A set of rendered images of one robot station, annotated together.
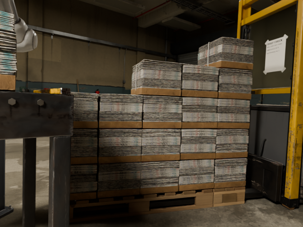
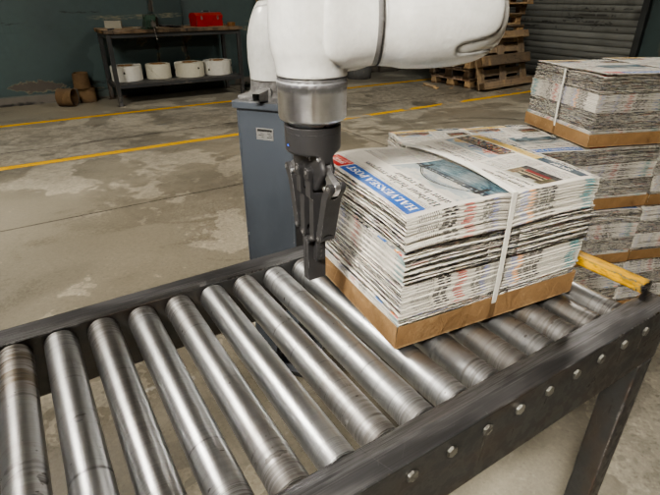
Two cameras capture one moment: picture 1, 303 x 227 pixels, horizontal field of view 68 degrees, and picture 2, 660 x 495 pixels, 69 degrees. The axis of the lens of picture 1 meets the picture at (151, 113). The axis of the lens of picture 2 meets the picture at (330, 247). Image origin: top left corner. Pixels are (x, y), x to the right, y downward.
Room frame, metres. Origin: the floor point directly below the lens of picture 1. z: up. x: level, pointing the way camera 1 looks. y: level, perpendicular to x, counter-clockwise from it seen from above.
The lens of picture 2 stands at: (-0.10, 0.77, 1.28)
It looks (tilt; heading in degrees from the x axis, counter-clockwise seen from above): 28 degrees down; 5
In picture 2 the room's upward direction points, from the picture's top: straight up
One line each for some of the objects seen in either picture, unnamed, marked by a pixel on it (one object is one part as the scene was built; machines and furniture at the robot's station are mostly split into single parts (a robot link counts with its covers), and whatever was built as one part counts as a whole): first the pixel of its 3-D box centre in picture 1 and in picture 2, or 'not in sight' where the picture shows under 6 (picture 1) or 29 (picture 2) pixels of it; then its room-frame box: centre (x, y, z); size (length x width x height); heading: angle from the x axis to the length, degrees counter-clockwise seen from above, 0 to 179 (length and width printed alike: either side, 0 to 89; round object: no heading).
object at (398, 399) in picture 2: not in sight; (333, 335); (0.55, 0.83, 0.77); 0.47 x 0.05 x 0.05; 37
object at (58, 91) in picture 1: (48, 92); (545, 242); (0.86, 0.39, 0.81); 0.43 x 0.03 x 0.02; 37
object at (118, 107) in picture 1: (135, 150); (532, 237); (1.71, 0.11, 0.42); 1.17 x 0.39 x 0.83; 107
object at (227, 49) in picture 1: (219, 120); not in sight; (1.92, -0.58, 0.65); 0.39 x 0.30 x 1.29; 17
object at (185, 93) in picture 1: (189, 94); not in sight; (1.83, -0.30, 0.86); 0.38 x 0.29 x 0.04; 16
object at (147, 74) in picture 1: (154, 81); (594, 101); (1.75, -0.01, 0.95); 0.38 x 0.29 x 0.23; 17
